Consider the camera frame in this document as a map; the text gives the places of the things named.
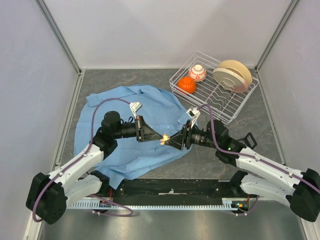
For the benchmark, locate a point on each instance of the white red patterned bowl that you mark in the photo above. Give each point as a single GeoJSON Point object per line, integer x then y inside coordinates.
{"type": "Point", "coordinates": [197, 72]}

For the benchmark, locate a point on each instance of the light blue button shirt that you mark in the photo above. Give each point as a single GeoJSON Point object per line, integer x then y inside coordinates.
{"type": "Point", "coordinates": [160, 109]}

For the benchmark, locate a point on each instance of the beige plate front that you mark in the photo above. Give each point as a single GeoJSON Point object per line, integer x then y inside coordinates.
{"type": "Point", "coordinates": [230, 80]}

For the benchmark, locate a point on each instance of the orange bowl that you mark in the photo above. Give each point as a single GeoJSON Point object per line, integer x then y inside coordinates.
{"type": "Point", "coordinates": [186, 85]}

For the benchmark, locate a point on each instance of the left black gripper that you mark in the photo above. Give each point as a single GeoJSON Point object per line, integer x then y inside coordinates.
{"type": "Point", "coordinates": [145, 132]}

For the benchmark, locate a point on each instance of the aluminium frame post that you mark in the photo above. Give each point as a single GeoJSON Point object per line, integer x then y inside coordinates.
{"type": "Point", "coordinates": [277, 32]}
{"type": "Point", "coordinates": [58, 34]}

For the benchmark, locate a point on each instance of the white wire dish rack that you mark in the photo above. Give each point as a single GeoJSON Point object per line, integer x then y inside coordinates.
{"type": "Point", "coordinates": [225, 104]}

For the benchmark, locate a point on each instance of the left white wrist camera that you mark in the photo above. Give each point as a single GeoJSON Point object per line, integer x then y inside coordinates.
{"type": "Point", "coordinates": [134, 107]}

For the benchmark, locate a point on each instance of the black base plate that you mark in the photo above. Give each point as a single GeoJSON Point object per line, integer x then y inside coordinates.
{"type": "Point", "coordinates": [161, 190]}

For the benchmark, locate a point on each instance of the tan plate rear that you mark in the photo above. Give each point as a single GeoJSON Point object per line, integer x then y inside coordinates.
{"type": "Point", "coordinates": [238, 68]}

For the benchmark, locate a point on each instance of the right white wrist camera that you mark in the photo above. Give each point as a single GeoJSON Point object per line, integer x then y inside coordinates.
{"type": "Point", "coordinates": [194, 114]}

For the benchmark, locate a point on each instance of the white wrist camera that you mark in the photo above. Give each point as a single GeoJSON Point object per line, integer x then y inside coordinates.
{"type": "Point", "coordinates": [194, 114]}
{"type": "Point", "coordinates": [134, 107]}

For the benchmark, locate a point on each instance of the slotted cable duct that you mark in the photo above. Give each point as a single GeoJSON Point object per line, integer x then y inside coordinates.
{"type": "Point", "coordinates": [225, 204]}

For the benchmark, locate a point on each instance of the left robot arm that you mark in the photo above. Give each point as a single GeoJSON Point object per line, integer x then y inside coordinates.
{"type": "Point", "coordinates": [50, 194]}

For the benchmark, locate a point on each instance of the small black frame stand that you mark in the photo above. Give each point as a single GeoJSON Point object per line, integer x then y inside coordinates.
{"type": "Point", "coordinates": [249, 141]}

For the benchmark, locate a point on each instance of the right aluminium frame post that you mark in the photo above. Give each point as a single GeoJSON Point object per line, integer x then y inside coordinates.
{"type": "Point", "coordinates": [277, 32]}

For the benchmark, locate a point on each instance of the red gold leaf brooch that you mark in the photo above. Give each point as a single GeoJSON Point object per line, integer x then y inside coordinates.
{"type": "Point", "coordinates": [164, 139]}

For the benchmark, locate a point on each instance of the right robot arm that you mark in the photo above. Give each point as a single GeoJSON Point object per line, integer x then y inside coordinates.
{"type": "Point", "coordinates": [299, 190]}

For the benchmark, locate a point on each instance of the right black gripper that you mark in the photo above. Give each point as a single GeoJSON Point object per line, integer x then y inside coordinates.
{"type": "Point", "coordinates": [176, 140]}

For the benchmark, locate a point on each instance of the left aluminium frame post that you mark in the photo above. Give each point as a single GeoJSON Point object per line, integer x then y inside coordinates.
{"type": "Point", "coordinates": [58, 34]}

